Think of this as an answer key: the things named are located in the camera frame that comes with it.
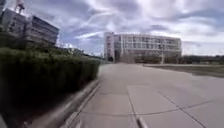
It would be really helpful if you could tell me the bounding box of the pole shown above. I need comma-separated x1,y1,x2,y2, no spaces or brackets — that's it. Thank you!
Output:
160,43,165,65

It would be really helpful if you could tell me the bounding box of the grass field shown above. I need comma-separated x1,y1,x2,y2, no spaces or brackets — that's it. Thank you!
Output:
143,64,224,79

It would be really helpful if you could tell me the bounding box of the dark green hedge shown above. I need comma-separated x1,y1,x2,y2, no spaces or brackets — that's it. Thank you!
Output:
0,46,101,118

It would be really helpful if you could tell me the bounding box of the grey glass building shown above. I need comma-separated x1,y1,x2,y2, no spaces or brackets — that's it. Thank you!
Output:
0,8,60,48

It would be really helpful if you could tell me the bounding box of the white multi-storey building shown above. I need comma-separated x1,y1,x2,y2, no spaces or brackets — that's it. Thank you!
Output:
103,31,183,64

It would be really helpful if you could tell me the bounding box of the construction crane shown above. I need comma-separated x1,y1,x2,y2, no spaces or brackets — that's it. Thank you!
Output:
13,0,26,14

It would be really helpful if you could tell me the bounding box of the low dark building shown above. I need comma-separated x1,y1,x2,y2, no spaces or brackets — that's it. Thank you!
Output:
181,54,224,65

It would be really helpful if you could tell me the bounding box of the grey concrete slab pavement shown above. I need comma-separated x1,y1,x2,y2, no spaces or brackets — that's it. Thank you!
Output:
61,63,224,128

